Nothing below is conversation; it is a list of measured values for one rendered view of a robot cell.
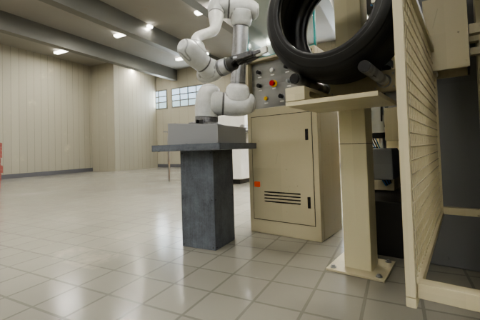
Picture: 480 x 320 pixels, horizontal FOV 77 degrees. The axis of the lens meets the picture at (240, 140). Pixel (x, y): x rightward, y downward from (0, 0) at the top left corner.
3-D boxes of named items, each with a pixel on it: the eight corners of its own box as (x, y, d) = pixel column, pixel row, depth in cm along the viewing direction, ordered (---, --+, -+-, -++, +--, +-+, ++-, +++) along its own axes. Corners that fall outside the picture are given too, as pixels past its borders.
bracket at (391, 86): (316, 101, 160) (315, 83, 161) (400, 91, 137) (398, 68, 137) (313, 100, 158) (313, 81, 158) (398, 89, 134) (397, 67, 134)
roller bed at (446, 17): (430, 80, 141) (426, 16, 141) (470, 75, 132) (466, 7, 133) (425, 72, 125) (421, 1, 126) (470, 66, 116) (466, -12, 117)
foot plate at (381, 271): (343, 253, 171) (343, 249, 171) (396, 263, 155) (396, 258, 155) (326, 270, 149) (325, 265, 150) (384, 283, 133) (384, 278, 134)
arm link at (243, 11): (221, 115, 212) (253, 116, 213) (222, 116, 196) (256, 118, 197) (227, 1, 203) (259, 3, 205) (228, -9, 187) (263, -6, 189)
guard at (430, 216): (438, 215, 130) (431, 53, 132) (443, 215, 129) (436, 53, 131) (406, 306, 58) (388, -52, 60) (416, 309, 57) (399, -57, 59)
